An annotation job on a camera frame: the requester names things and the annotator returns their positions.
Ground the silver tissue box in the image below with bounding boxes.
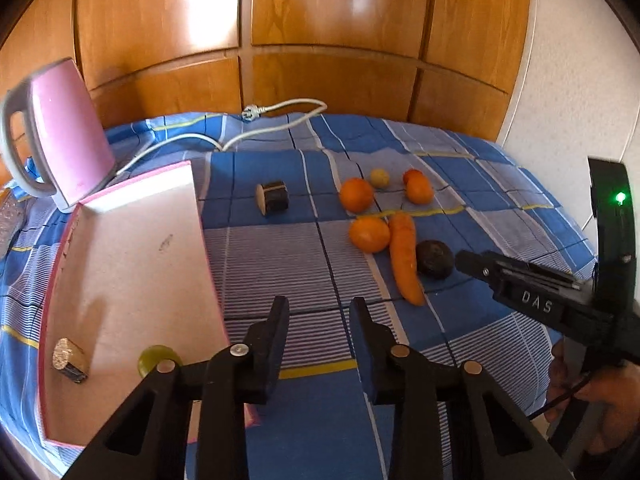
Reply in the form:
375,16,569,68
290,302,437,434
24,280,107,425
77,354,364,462
0,188,24,259

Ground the pink electric kettle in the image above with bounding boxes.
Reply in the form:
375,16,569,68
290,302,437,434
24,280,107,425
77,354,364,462
1,58,116,212

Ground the blue plaid tablecloth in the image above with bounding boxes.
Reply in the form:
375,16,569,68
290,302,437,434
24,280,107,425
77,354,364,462
0,110,599,480

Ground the wooden panel wardrobe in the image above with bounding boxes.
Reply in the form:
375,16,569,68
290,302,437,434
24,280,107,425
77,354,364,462
1,0,529,140

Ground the red tomato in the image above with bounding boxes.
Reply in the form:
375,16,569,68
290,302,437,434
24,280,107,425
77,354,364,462
402,168,423,185

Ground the person's right hand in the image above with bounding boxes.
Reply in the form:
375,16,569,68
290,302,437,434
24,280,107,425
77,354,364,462
547,340,640,455

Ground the orange mandarin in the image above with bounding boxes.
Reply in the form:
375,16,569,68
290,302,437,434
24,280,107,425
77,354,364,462
348,217,390,254
405,174,435,205

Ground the white power cable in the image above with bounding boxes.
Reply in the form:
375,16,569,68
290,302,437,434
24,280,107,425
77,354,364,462
115,97,329,177

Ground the dark brown avocado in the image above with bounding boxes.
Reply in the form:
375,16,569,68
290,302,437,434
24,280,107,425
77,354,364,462
416,240,454,281

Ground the dark eggplant piece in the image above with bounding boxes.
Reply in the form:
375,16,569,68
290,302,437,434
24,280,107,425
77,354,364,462
255,181,290,217

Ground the pink shallow tray box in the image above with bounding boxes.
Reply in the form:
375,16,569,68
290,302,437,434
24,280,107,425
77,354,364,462
38,160,230,448

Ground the orange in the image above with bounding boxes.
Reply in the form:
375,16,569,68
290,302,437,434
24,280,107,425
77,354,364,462
338,178,374,214

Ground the orange carrot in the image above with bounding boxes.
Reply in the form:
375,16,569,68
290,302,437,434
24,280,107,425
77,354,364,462
388,211,425,307

